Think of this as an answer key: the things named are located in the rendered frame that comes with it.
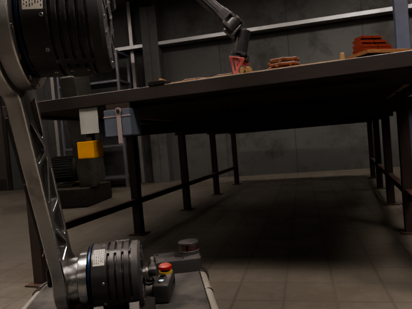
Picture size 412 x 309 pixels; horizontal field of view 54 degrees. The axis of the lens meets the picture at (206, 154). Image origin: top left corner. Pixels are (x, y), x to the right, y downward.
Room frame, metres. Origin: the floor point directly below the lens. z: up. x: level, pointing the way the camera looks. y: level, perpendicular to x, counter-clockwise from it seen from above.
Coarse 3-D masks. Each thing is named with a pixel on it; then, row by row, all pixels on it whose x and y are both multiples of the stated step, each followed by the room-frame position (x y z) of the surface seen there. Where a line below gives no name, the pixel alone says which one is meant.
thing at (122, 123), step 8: (112, 104) 1.82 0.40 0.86; (120, 104) 1.81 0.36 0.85; (128, 104) 1.79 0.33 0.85; (136, 104) 1.86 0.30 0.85; (104, 112) 1.82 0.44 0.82; (112, 112) 1.80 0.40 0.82; (120, 112) 1.79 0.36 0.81; (128, 112) 1.78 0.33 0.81; (136, 112) 1.83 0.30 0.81; (104, 120) 1.82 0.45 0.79; (112, 120) 1.81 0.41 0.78; (120, 120) 1.79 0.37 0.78; (128, 120) 1.78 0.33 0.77; (136, 120) 1.83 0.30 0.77; (112, 128) 1.81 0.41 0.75; (120, 128) 1.79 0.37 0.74; (128, 128) 1.78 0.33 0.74; (136, 128) 1.82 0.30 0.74; (112, 136) 1.81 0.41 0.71; (120, 136) 1.79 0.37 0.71
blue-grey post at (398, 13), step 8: (392, 0) 3.27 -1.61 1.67; (400, 0) 3.20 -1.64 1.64; (392, 8) 3.30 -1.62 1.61; (400, 8) 3.20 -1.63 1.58; (400, 16) 3.20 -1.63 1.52; (408, 16) 3.19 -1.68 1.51; (400, 24) 3.21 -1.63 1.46; (408, 24) 3.19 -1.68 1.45; (400, 32) 3.21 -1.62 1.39; (408, 32) 3.19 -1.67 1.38; (400, 40) 3.21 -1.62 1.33; (408, 40) 3.19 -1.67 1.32; (408, 96) 3.20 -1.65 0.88
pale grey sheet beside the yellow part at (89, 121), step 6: (90, 108) 1.87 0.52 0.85; (96, 108) 1.86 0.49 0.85; (84, 114) 1.88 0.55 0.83; (90, 114) 1.87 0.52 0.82; (96, 114) 1.86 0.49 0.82; (84, 120) 1.88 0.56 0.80; (90, 120) 1.87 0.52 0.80; (96, 120) 1.86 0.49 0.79; (84, 126) 1.89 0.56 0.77; (90, 126) 1.87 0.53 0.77; (96, 126) 1.86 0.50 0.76; (84, 132) 1.89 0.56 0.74; (90, 132) 1.88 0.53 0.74; (96, 132) 1.86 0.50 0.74
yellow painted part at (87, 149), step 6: (90, 138) 1.89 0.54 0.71; (78, 144) 1.87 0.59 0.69; (84, 144) 1.86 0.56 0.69; (90, 144) 1.85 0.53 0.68; (96, 144) 1.87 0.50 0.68; (78, 150) 1.87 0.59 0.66; (84, 150) 1.86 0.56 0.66; (90, 150) 1.85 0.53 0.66; (96, 150) 1.86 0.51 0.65; (102, 150) 1.91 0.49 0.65; (78, 156) 1.87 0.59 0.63; (84, 156) 1.86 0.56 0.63; (90, 156) 1.85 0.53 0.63; (96, 156) 1.86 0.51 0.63; (102, 156) 1.91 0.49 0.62
